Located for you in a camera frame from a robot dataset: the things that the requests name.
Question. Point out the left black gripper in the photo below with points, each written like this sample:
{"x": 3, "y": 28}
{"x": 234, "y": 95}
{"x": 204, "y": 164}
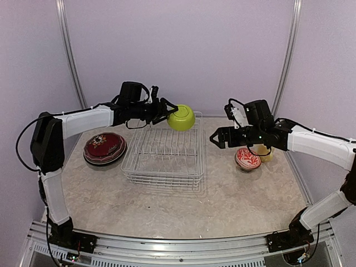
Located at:
{"x": 163, "y": 102}

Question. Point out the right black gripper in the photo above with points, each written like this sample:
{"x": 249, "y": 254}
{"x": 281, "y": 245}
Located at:
{"x": 222, "y": 131}

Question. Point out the lime green bowl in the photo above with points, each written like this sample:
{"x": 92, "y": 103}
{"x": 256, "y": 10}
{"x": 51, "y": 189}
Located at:
{"x": 183, "y": 119}

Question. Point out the white red patterned bowl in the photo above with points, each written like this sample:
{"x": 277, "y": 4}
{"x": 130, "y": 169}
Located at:
{"x": 246, "y": 158}

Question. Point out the light blue floral bowl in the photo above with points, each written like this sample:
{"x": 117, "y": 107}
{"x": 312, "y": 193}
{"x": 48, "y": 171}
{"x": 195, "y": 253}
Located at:
{"x": 247, "y": 169}

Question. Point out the pale yellow mug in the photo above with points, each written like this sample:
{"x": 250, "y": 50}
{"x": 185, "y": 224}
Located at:
{"x": 265, "y": 154}

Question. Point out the dark red black plate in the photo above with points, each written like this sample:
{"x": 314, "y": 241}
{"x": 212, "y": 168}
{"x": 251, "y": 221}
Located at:
{"x": 103, "y": 145}

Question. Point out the black rimmed striped plate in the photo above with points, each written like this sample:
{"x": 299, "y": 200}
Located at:
{"x": 110, "y": 160}

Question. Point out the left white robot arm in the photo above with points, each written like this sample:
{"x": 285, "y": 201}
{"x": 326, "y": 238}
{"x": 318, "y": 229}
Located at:
{"x": 48, "y": 153}

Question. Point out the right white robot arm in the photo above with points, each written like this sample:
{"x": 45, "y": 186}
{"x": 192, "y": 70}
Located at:
{"x": 325, "y": 162}

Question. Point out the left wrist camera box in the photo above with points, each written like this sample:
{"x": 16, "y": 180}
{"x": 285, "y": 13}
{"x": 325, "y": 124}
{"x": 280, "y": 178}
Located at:
{"x": 136, "y": 93}

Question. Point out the white wire dish rack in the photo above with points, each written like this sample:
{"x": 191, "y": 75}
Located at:
{"x": 160, "y": 156}

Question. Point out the aluminium front rail frame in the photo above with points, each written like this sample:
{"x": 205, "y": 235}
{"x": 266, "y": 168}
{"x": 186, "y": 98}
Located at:
{"x": 116, "y": 250}

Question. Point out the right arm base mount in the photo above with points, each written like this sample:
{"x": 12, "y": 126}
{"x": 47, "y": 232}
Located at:
{"x": 278, "y": 241}

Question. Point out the left aluminium corner post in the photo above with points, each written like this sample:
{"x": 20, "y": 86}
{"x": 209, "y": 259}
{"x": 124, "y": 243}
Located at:
{"x": 62, "y": 18}

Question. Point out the aluminium corner post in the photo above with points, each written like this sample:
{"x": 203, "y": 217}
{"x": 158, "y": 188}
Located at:
{"x": 62, "y": 18}
{"x": 292, "y": 36}

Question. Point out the right aluminium corner post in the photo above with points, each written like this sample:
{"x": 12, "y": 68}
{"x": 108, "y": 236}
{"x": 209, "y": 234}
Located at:
{"x": 292, "y": 36}

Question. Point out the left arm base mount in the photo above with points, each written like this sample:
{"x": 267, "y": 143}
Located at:
{"x": 75, "y": 240}

